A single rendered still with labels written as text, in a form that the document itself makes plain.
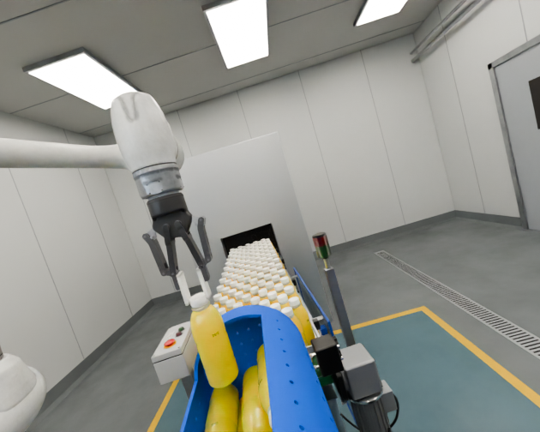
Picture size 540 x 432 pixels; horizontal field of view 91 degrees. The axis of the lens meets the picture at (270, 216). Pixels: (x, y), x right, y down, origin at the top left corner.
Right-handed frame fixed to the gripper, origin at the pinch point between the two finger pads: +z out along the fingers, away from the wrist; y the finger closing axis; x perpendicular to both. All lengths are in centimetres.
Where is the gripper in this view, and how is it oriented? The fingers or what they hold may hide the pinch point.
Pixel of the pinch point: (194, 285)
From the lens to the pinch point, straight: 61.7
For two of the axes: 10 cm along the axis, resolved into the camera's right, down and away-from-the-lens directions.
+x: -0.8, -0.7, 9.9
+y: 9.6, -2.9, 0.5
